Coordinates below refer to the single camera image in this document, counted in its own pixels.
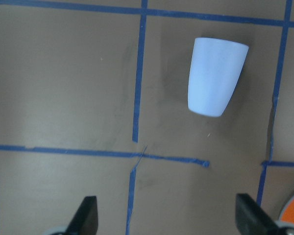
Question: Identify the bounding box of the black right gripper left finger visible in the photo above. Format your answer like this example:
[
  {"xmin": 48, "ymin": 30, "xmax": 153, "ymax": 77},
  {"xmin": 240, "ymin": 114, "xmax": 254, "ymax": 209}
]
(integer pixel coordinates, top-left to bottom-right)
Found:
[{"xmin": 65, "ymin": 196, "xmax": 98, "ymax": 235}]

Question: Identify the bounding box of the light blue plastic cup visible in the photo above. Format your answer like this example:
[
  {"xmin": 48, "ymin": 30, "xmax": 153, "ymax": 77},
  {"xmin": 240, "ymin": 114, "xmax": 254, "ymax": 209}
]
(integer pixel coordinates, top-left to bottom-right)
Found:
[{"xmin": 188, "ymin": 37, "xmax": 249, "ymax": 117}]

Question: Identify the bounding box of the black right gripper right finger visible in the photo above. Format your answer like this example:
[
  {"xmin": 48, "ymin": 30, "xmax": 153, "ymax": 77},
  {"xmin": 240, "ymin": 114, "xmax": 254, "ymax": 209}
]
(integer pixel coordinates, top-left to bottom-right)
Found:
[{"xmin": 235, "ymin": 193, "xmax": 281, "ymax": 235}]

